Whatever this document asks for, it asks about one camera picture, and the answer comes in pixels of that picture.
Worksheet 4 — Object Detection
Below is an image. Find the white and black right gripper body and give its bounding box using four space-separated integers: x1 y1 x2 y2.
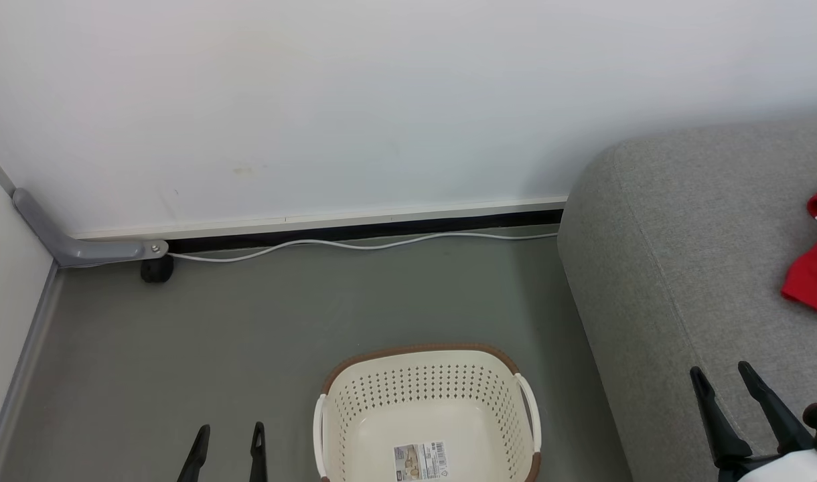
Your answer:
717 402 817 482

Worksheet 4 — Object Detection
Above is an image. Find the grey angled floor bracket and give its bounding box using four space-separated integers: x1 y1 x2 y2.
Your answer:
12 188 169 268

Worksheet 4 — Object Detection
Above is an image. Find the white baseboard strip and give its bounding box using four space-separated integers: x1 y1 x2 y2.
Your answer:
70 196 569 240

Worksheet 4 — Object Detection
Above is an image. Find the cream perforated laundry basket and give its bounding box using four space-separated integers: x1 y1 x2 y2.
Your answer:
313 343 542 482

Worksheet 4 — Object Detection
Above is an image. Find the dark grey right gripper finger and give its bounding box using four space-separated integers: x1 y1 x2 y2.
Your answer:
690 366 753 467
737 361 815 455

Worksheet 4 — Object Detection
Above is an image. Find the grey wall skirting strip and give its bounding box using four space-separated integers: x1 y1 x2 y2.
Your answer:
0 266 64 482

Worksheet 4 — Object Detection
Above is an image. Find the grey fabric sofa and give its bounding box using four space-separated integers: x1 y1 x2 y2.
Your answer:
557 120 817 482

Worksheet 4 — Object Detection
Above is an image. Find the paper label sticker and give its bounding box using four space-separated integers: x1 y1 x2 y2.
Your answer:
392 441 449 482

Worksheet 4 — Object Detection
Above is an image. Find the black round foot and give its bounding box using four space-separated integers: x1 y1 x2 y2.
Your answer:
140 256 175 284

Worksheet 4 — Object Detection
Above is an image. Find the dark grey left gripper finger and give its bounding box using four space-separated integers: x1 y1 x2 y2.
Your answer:
249 422 269 482
177 424 212 482

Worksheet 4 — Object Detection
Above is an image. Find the white cable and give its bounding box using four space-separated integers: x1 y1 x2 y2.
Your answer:
167 232 559 263

